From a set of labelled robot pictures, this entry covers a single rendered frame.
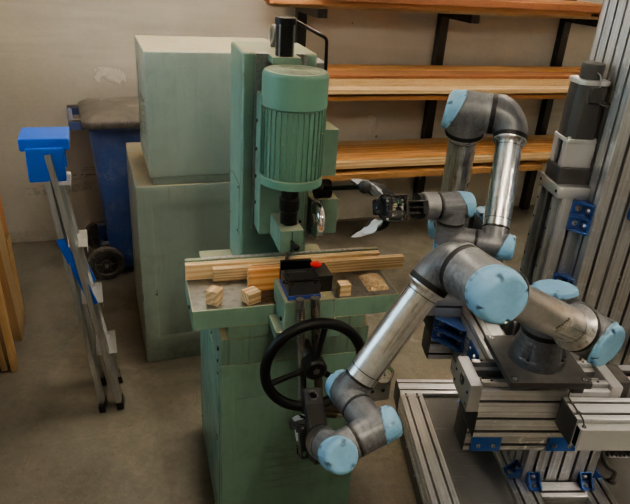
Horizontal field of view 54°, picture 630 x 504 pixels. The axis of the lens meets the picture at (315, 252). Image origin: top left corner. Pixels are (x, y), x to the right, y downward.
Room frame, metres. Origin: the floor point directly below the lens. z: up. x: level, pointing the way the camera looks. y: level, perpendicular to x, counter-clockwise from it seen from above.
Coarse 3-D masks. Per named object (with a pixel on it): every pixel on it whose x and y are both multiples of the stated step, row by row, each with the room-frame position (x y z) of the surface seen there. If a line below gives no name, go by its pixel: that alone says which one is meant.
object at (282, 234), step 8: (272, 216) 1.71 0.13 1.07; (272, 224) 1.70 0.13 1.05; (280, 224) 1.65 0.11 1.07; (296, 224) 1.65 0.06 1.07; (272, 232) 1.69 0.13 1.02; (280, 232) 1.60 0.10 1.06; (288, 232) 1.61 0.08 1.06; (296, 232) 1.61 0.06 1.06; (280, 240) 1.60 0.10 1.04; (288, 240) 1.61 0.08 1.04; (296, 240) 1.61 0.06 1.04; (280, 248) 1.60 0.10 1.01; (288, 248) 1.61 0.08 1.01
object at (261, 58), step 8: (256, 56) 1.79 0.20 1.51; (264, 56) 1.80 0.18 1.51; (304, 56) 1.83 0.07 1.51; (256, 64) 1.79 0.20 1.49; (264, 64) 1.80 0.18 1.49; (272, 64) 1.81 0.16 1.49; (304, 64) 1.83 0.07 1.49; (256, 72) 1.79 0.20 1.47; (256, 80) 1.79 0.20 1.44; (256, 88) 1.79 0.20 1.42; (256, 96) 1.79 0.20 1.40; (256, 104) 1.79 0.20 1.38
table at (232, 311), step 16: (352, 272) 1.70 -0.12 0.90; (368, 272) 1.71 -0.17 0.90; (192, 288) 1.53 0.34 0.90; (224, 288) 1.55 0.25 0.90; (240, 288) 1.55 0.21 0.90; (352, 288) 1.60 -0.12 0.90; (192, 304) 1.45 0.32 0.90; (224, 304) 1.46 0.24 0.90; (240, 304) 1.47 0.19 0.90; (256, 304) 1.47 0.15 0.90; (272, 304) 1.48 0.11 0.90; (336, 304) 1.53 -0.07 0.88; (352, 304) 1.55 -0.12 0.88; (368, 304) 1.56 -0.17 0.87; (384, 304) 1.58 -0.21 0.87; (192, 320) 1.41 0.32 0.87; (208, 320) 1.42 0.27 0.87; (224, 320) 1.44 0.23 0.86; (240, 320) 1.45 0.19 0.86; (256, 320) 1.46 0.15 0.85; (272, 320) 1.44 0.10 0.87
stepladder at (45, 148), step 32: (32, 128) 2.13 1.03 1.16; (64, 128) 2.16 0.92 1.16; (32, 160) 1.99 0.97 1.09; (64, 160) 2.03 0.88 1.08; (64, 192) 2.06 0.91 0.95; (64, 224) 2.01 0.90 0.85; (64, 256) 2.01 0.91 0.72; (96, 288) 2.16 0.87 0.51; (96, 320) 2.02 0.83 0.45; (96, 352) 2.19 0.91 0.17; (96, 384) 2.02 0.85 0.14
